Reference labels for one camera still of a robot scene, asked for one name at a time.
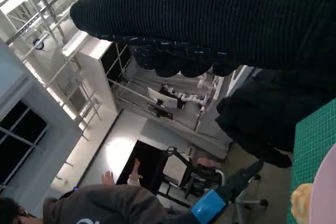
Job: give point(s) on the black screen panel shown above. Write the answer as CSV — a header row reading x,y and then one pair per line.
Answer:
x,y
147,161

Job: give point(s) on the white monitor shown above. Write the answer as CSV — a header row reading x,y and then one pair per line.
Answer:
x,y
165,100

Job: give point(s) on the person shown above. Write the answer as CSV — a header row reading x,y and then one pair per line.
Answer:
x,y
262,119
105,205

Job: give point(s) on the blue round sign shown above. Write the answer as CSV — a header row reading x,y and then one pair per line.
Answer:
x,y
38,44

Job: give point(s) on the round toy bread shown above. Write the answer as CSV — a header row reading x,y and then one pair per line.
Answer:
x,y
302,203

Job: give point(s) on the pink bowl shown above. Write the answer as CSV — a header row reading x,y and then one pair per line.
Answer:
x,y
326,195

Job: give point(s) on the white shelf cabinet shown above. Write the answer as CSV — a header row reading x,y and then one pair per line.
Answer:
x,y
92,72

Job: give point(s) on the green cutting mat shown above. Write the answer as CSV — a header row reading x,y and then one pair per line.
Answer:
x,y
315,134

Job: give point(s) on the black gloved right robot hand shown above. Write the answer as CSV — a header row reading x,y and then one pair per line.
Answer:
x,y
210,16

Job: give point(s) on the black frame stand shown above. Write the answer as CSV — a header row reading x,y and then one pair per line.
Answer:
x,y
161,171

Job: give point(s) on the dark window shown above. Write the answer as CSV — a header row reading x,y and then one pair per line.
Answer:
x,y
18,132

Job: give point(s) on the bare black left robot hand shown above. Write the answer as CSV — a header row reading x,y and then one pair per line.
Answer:
x,y
210,203

